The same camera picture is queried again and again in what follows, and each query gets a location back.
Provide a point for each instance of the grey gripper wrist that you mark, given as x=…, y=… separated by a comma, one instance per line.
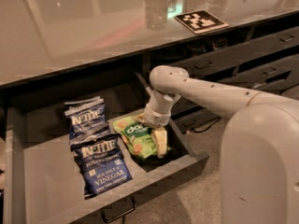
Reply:
x=156, y=118

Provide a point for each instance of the open grey top drawer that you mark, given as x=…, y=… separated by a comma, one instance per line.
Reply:
x=44, y=184

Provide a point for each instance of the blue kettle chip bag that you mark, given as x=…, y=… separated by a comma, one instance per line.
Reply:
x=86, y=117
x=101, y=164

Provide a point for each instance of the closed drawer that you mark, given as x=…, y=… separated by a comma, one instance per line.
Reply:
x=263, y=49
x=275, y=76
x=192, y=118

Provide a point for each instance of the lower right closed drawer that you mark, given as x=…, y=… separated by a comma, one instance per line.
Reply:
x=192, y=118

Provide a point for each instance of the green rice chip bag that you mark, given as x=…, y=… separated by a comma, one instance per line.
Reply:
x=137, y=137

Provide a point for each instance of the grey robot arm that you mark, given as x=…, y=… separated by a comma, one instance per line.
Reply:
x=259, y=168

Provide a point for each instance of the black drawer handle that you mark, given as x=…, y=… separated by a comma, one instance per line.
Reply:
x=118, y=209

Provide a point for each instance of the blue Kettle chip bag front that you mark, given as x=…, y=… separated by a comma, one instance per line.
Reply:
x=101, y=164

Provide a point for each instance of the upper right closed drawer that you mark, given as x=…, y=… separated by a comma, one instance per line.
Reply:
x=263, y=49

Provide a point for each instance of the black white fiducial marker tag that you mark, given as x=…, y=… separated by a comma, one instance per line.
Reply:
x=201, y=21

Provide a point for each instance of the middle right closed drawer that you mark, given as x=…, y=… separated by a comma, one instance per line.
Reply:
x=275, y=76

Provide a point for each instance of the blue Kettle chip bag rear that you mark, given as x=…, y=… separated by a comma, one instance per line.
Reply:
x=86, y=117

